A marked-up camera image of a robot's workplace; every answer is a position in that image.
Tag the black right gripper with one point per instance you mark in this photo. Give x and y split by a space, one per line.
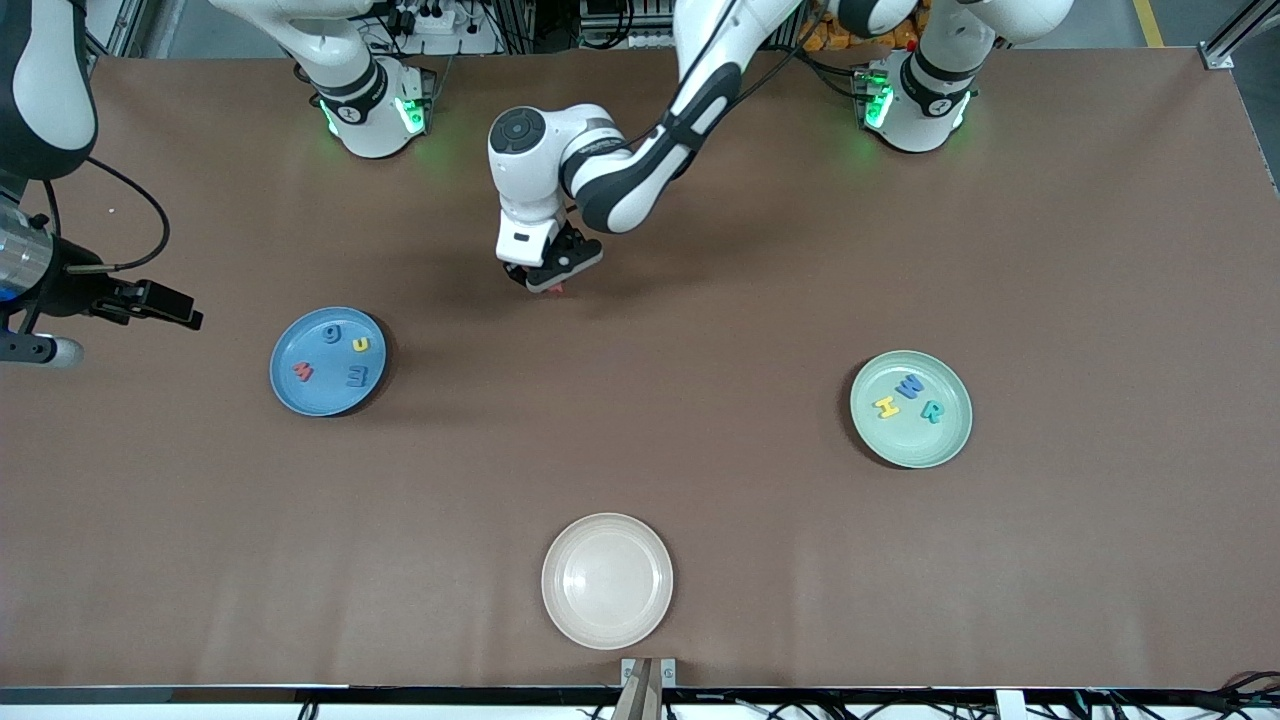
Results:
72 285

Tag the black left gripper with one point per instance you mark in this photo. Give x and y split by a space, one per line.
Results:
571 243

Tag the pink foam letter w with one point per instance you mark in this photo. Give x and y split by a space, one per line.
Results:
303 371

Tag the blue foam letter m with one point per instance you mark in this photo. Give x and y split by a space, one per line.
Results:
356 376

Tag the yellow foam letter H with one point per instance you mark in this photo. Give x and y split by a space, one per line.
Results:
887 407

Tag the blue foam letter W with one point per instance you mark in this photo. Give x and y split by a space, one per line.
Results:
909 386

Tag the teal foam letter R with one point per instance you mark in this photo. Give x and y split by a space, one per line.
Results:
932 411

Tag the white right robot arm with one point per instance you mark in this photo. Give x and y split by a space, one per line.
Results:
365 110

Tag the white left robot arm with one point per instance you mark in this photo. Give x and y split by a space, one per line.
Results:
520 135

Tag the blue plate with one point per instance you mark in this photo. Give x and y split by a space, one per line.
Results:
320 390

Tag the white power strip with plugs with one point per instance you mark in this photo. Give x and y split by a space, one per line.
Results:
435 20

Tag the pile of orange bags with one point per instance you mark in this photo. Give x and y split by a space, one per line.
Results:
830 38

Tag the beige plate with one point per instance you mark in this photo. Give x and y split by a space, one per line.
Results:
607 580

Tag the green plate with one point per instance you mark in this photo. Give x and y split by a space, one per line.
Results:
910 445

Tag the aluminium frame profile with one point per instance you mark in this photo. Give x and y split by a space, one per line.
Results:
1218 55
105 45

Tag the small metal bracket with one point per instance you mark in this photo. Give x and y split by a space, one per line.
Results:
668 672

